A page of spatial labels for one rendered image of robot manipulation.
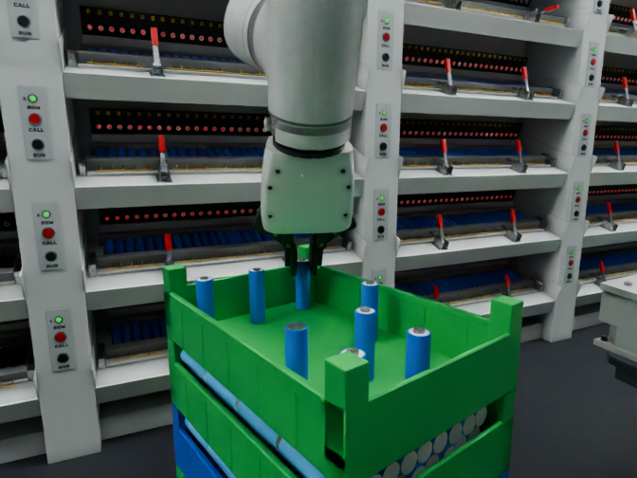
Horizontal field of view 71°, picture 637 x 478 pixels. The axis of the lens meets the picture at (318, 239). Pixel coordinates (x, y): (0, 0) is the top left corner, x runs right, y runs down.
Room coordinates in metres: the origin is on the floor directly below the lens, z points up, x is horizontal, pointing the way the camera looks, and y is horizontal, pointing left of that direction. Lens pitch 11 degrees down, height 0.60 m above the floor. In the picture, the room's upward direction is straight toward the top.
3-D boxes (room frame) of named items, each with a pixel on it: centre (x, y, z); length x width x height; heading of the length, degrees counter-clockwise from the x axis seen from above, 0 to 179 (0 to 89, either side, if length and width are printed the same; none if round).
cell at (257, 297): (0.51, 0.07, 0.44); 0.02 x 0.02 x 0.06
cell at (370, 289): (0.45, -0.05, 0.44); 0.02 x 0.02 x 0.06
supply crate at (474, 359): (0.41, 0.00, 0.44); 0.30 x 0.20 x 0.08; 38
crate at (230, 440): (0.41, 0.00, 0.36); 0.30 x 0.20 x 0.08; 38
